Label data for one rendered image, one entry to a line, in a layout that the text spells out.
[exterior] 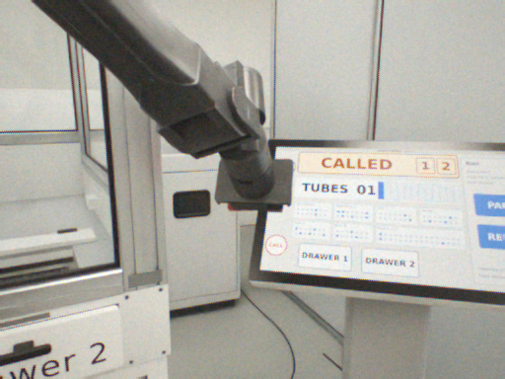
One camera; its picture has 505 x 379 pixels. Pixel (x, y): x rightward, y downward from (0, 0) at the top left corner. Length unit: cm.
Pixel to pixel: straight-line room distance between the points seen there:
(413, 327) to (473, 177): 31
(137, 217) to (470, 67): 124
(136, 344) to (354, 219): 46
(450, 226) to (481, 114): 82
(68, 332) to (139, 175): 28
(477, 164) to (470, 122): 73
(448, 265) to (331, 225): 20
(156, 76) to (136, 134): 37
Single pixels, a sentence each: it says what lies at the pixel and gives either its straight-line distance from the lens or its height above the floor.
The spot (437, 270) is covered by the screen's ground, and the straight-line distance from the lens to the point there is 75.
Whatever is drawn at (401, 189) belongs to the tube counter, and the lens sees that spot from 80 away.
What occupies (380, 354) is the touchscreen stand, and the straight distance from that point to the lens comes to 91.
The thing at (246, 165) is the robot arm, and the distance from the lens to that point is 43.
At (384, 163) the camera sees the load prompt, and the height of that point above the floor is 116.
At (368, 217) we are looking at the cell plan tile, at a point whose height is 107.
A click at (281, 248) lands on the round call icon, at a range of 74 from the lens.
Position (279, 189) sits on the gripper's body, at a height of 116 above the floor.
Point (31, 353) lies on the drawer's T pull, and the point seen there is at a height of 91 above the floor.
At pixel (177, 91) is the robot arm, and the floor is 128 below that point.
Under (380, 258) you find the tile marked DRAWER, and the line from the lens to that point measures 74.
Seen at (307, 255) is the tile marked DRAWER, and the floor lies 100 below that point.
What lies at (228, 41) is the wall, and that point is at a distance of 413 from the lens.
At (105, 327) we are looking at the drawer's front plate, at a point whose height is 90.
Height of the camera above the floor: 127
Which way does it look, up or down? 12 degrees down
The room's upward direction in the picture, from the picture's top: straight up
